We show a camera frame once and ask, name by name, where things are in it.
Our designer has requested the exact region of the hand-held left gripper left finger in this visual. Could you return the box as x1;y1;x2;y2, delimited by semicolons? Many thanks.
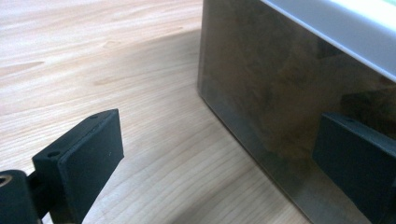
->
32;108;125;224

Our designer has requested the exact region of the pale blue box lid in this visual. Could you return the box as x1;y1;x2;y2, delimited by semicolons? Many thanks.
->
261;0;396;83

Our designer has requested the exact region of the brown transparent storage box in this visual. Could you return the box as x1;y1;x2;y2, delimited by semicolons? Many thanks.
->
196;0;396;224

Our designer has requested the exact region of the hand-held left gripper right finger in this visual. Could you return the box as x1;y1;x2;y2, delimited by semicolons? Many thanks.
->
312;111;396;224

